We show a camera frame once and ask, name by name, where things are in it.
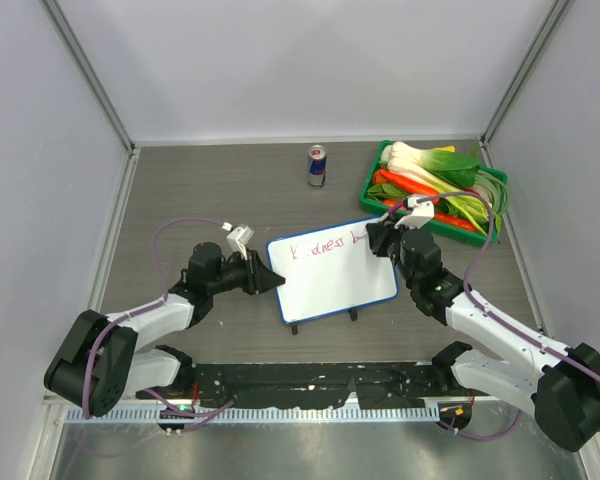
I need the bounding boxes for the white green bok choy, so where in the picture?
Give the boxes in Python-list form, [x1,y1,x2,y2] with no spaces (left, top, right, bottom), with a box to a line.
[379,141,480,188]

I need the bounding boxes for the small orange carrot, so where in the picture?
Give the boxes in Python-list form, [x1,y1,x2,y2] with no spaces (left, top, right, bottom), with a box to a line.
[382,199,478,233]

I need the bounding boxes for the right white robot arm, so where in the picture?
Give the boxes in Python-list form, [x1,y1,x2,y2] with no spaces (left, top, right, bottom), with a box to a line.
[366,219,600,452]

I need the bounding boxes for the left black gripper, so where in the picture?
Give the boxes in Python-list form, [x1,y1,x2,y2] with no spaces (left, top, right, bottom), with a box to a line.
[208,247,284,295]

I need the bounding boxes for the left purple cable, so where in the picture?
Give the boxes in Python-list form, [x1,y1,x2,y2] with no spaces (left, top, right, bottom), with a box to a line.
[81,217,236,441]

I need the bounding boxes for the white slotted cable duct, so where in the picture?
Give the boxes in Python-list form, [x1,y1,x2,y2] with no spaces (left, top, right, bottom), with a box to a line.
[90,402,440,425]

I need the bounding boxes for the pink capped marker pen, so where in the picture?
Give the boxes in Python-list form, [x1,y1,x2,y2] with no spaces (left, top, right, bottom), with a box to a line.
[378,199,405,222]

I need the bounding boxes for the purple cable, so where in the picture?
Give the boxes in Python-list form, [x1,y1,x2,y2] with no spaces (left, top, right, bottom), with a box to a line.
[81,217,236,441]
[419,191,600,441]

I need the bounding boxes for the blue framed whiteboard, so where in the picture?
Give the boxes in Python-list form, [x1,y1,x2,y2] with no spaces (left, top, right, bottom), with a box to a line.
[266,217,399,328]

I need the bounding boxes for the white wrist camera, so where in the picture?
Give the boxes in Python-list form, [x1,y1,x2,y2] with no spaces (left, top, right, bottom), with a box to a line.
[394,195,435,230]
[226,224,254,260]

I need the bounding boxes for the red bull can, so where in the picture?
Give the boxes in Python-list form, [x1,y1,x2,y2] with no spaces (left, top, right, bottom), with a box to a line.
[307,145,327,188]

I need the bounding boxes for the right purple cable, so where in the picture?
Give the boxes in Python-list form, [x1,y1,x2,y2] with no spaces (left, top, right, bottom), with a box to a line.
[419,191,600,441]

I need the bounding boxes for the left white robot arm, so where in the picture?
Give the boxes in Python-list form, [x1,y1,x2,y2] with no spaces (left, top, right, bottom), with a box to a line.
[43,242,285,417]

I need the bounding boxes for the green onion bunch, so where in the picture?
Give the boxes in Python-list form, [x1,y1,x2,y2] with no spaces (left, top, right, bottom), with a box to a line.
[404,168,510,236]

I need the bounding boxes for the green plastic tray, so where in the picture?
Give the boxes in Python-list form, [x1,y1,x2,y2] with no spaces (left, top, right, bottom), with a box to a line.
[359,140,499,246]

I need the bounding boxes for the large orange carrot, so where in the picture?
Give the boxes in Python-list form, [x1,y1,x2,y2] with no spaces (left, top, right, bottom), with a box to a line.
[366,169,438,206]

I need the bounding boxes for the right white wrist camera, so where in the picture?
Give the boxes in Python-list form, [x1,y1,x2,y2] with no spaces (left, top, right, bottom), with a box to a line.
[394,195,435,230]

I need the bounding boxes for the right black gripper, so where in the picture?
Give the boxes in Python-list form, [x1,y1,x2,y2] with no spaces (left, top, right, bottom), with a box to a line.
[368,213,419,289]

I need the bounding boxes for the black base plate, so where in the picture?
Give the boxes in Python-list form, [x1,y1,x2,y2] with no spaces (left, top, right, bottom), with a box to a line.
[155,362,470,410]

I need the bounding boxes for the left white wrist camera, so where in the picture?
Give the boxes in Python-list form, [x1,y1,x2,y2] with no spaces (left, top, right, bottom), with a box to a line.
[226,224,254,260]

